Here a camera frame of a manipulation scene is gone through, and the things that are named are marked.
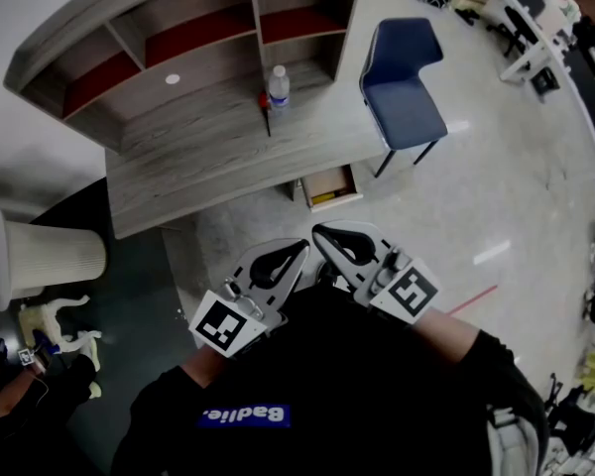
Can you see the white curved plastic piece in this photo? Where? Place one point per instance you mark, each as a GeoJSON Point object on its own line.
{"type": "Point", "coordinates": [86, 337]}

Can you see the person's left forearm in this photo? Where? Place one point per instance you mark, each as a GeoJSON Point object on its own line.
{"type": "Point", "coordinates": [205, 367]}

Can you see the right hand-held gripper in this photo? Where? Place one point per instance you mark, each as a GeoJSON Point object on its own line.
{"type": "Point", "coordinates": [411, 293]}

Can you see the red floor tape line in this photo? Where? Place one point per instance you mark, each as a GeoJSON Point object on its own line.
{"type": "Point", "coordinates": [473, 299]}

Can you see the person's black shirt torso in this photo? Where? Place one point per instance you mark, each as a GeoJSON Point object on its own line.
{"type": "Point", "coordinates": [337, 365]}

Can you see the white ribbed cylinder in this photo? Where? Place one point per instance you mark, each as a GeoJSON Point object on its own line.
{"type": "Point", "coordinates": [54, 261]}

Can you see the grey shoulder bag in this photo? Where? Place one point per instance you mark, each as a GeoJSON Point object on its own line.
{"type": "Point", "coordinates": [513, 444]}

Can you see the cream foam block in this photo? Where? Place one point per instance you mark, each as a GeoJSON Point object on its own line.
{"type": "Point", "coordinates": [35, 322]}

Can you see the long white work table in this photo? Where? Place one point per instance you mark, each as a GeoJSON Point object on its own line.
{"type": "Point", "coordinates": [585, 82]}

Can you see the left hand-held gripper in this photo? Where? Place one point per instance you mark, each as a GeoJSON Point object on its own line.
{"type": "Point", "coordinates": [218, 325]}

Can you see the blue chair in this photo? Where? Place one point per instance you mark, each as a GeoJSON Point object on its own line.
{"type": "Point", "coordinates": [401, 97]}

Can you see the clear plastic water bottle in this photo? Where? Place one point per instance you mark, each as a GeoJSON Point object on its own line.
{"type": "Point", "coordinates": [278, 92]}

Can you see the wooden desk drawer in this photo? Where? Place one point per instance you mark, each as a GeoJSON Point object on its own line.
{"type": "Point", "coordinates": [332, 184]}

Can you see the grey wooden hutch shelf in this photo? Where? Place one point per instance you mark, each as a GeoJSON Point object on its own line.
{"type": "Point", "coordinates": [129, 42]}

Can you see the black office chair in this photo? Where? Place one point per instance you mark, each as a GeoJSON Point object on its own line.
{"type": "Point", "coordinates": [572, 414]}
{"type": "Point", "coordinates": [515, 30]}

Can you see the black floor bin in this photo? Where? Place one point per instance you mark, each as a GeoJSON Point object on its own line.
{"type": "Point", "coordinates": [544, 81]}

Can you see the dark floor mat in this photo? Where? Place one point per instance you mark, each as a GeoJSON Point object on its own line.
{"type": "Point", "coordinates": [139, 305]}

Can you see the person's right forearm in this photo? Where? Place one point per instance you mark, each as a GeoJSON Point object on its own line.
{"type": "Point", "coordinates": [446, 335]}

